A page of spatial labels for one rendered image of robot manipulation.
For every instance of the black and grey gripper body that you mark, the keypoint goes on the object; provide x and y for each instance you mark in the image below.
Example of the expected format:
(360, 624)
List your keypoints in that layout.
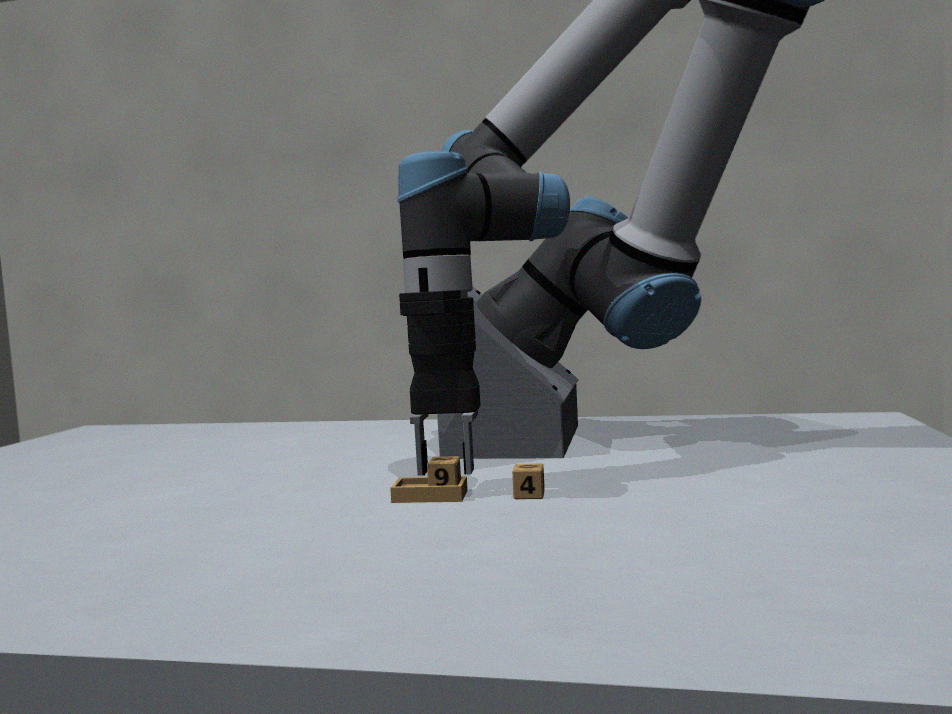
(441, 345)

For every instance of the tan shallow rectangular tray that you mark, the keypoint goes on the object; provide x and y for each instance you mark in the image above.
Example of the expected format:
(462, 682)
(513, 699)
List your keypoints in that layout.
(416, 490)

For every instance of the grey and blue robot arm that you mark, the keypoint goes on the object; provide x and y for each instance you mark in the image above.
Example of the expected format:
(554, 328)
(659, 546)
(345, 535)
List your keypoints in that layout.
(643, 300)

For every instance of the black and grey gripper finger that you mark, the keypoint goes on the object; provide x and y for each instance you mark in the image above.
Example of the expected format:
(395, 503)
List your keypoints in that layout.
(467, 418)
(421, 444)

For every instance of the tan wooden cube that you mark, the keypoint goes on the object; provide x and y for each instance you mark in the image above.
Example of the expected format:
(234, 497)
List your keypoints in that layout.
(528, 481)
(444, 471)

